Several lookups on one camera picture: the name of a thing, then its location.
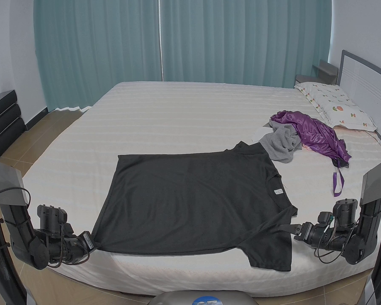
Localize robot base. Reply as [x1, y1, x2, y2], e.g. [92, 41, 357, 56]
[148, 290, 256, 305]

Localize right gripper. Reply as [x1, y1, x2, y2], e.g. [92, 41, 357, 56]
[294, 222, 330, 250]

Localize bed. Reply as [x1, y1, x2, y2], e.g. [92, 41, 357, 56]
[19, 50, 381, 298]

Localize blue-green curtain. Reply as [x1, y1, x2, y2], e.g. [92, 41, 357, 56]
[33, 0, 163, 112]
[160, 0, 332, 90]

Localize white printed pillow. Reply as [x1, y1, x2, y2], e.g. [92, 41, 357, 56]
[294, 82, 378, 132]

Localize grey knit garment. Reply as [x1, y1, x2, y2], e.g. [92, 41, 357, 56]
[259, 121, 302, 164]

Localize purple satin garment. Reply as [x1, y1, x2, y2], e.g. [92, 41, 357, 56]
[270, 110, 352, 198]

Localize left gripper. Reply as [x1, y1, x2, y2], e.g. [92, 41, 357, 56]
[65, 231, 98, 264]

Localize black cable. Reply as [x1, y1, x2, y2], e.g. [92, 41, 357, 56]
[0, 186, 32, 207]

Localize black T-shirt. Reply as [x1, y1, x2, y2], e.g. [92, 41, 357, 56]
[90, 141, 298, 272]

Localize black chest of drawers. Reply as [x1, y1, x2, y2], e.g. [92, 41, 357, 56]
[0, 90, 27, 159]

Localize grey bedside table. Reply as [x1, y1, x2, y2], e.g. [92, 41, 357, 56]
[295, 59, 338, 85]

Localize white garment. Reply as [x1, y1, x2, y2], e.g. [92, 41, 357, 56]
[252, 126, 272, 144]

